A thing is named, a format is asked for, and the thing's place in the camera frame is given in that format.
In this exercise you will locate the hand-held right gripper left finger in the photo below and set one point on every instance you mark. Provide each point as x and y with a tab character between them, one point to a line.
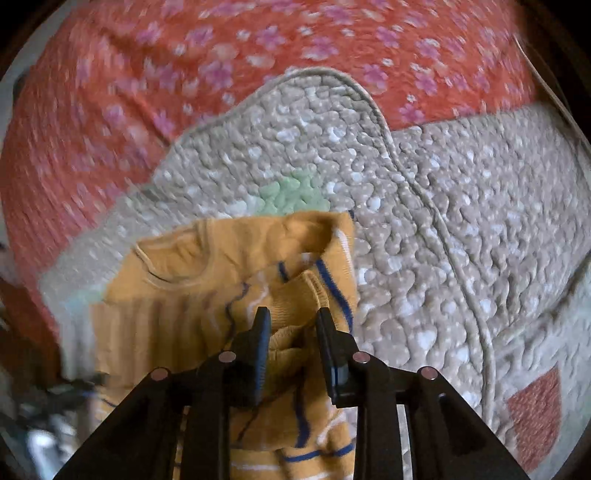
263	344

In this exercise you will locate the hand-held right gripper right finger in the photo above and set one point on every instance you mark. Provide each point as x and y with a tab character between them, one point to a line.
328	357

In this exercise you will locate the yellow striped knit sweater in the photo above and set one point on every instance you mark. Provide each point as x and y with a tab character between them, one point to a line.
175	295

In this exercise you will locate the beige quilted blanket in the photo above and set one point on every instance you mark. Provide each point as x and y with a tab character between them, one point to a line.
429	221

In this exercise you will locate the red floral bedsheet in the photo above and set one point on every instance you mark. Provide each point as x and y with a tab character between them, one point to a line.
138	92

